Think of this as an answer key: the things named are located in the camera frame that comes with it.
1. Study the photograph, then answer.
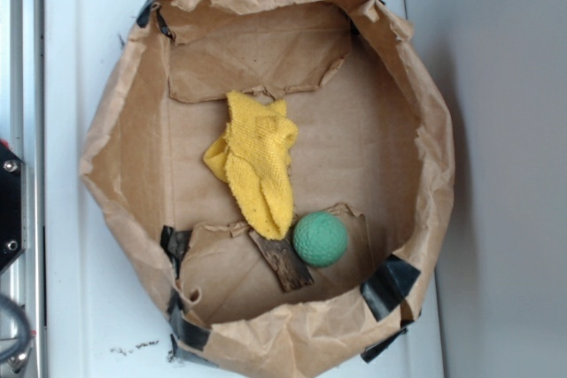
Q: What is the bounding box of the green dimpled ball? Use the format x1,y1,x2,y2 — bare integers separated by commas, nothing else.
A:
292,211,348,267

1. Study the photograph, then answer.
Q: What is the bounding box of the yellow knitted cloth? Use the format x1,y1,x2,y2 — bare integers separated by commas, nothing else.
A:
203,91,299,241

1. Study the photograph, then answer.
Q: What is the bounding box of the brown paper bag tray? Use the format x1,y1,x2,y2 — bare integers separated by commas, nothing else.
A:
80,0,454,377

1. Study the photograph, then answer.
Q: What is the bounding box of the dark wood bark piece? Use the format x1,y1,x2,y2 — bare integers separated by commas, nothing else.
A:
249,229,315,292

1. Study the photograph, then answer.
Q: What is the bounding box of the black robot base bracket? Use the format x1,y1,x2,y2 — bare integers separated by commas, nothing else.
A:
0,139,26,274

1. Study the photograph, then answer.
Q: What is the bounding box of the grey braided cable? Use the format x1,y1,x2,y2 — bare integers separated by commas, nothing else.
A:
0,293,35,361

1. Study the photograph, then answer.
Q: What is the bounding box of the aluminium frame rail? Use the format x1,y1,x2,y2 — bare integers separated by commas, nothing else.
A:
1,0,48,377

